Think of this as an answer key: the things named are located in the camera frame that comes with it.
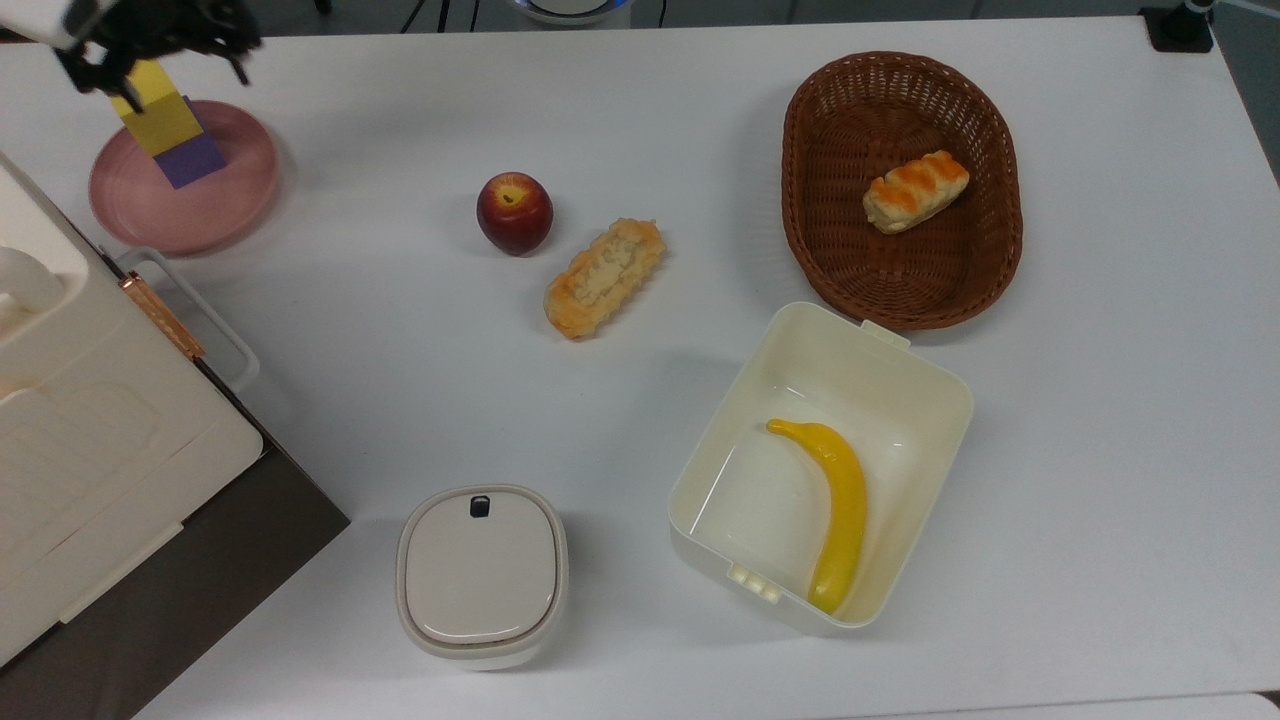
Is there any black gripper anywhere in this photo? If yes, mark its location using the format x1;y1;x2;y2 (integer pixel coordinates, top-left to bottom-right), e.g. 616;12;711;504
54;0;264;113

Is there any yellow cube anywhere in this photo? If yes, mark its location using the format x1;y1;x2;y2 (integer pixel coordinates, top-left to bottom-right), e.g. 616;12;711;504
109;59;207;159

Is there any purple cube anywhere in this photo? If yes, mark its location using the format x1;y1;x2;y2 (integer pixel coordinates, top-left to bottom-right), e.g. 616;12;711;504
154;128;228;191

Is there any pink plate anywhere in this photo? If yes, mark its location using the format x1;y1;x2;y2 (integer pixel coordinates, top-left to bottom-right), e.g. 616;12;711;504
88;99;280;256

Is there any copper orange latch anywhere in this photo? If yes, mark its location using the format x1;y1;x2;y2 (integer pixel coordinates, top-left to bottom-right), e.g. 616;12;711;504
119;271;207;362

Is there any red apple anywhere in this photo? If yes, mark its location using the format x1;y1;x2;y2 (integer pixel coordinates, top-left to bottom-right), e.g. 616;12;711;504
476;171;555;257

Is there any long crusty bread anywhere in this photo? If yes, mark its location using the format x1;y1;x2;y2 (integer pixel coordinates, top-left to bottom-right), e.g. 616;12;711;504
543;217;668;341

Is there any small cream lidded bin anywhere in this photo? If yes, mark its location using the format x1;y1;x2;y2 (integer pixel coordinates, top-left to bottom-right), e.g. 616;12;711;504
395;484;570;669

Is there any brown wicker basket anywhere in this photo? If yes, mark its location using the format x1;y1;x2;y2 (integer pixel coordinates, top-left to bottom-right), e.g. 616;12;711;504
781;51;1025;332

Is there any small glazed bread roll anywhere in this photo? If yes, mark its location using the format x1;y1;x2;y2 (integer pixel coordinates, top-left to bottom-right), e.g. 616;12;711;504
862;150;971;236

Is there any cream open plastic container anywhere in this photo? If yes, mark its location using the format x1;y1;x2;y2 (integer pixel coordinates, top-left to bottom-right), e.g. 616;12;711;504
667;301;975;636

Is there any yellow banana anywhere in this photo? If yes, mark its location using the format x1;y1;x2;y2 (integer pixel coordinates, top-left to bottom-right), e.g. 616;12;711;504
766;418;869;615

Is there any black stand base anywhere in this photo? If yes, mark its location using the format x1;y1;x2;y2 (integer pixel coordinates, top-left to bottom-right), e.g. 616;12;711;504
1139;0;1217;54

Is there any white appliance door handle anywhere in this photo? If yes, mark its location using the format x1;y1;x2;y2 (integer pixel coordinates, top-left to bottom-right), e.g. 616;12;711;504
114;246;262;394

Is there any black floor cable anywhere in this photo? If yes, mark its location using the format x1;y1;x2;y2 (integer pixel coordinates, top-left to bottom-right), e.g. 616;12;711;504
400;0;483;34

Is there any white appliance with handle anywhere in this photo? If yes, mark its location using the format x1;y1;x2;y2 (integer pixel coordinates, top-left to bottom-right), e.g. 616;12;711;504
0;250;352;720

